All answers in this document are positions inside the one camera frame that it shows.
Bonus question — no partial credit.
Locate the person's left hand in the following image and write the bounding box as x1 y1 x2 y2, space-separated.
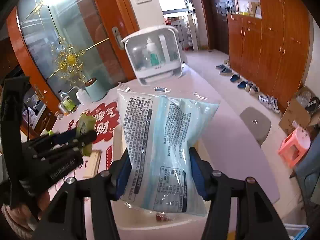
1 189 51 238

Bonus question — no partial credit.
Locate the clear bottle with green label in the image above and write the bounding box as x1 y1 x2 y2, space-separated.
59 90 76 112

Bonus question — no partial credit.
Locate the red candy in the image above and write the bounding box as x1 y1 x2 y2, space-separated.
156 212 172 222

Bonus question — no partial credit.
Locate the pink printed tablecloth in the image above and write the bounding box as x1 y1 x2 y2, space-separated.
47 63 281 240

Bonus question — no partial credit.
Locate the green small snack packet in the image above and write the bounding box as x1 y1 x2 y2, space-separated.
48 113 97 157

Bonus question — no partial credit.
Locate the pink plastic stool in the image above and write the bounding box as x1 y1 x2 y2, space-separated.
278 127 311 168

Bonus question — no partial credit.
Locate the white cosmetics organizer box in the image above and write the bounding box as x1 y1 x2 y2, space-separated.
121 25 187 86

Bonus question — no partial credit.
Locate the teal canister with brown lid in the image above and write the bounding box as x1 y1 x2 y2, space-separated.
85 77 107 101

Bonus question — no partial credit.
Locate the large light blue snack bag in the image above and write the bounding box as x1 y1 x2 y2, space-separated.
117 83 219 216

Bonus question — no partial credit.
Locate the wooden cabinet wall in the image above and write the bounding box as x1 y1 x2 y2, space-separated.
227 0 310 112

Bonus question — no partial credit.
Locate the white squeeze wash bottle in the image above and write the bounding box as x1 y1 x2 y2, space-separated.
68 86 92 105

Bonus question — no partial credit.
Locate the cardboard box on floor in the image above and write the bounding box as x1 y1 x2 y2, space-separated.
279 86 319 135

